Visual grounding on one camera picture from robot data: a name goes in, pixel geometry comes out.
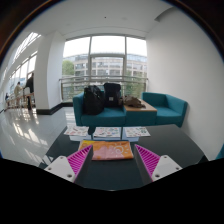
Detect black backpack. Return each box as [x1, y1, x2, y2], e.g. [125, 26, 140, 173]
[104, 83, 121, 107]
[83, 85, 104, 115]

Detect orange pink patterned towel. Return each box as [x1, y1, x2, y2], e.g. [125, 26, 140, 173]
[79, 140, 134, 161]

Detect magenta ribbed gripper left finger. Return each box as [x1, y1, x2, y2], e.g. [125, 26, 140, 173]
[45, 145, 93, 183]

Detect wooden counter table far left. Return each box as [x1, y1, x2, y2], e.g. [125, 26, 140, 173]
[6, 93, 35, 109]

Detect person in light clothes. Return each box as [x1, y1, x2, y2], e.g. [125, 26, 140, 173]
[14, 81, 23, 106]

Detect right patterned folded cloth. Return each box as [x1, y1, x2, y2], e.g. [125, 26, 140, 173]
[125, 127, 150, 137]

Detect patterned folded cloth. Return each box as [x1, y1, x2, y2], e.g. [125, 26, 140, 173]
[64, 125, 88, 136]
[94, 127, 120, 138]
[125, 127, 150, 137]

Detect person in dark clothes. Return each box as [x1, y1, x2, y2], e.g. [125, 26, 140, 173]
[25, 72, 34, 110]

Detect black backpack right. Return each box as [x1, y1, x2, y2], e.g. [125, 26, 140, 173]
[104, 83, 121, 107]

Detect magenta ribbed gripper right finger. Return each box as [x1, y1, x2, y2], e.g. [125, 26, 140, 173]
[134, 145, 182, 182]

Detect teal sofa with wooden table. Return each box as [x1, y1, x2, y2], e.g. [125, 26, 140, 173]
[73, 92, 188, 127]

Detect middle patterned folded cloth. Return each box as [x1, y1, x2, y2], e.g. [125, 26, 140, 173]
[94, 127, 120, 138]

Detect left patterned folded cloth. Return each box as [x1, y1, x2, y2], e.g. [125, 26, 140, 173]
[64, 125, 88, 136]

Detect metal balcony railing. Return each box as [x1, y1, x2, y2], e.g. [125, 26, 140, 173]
[60, 75, 148, 102]

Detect black backpack left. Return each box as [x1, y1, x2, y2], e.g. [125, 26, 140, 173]
[83, 85, 104, 115]

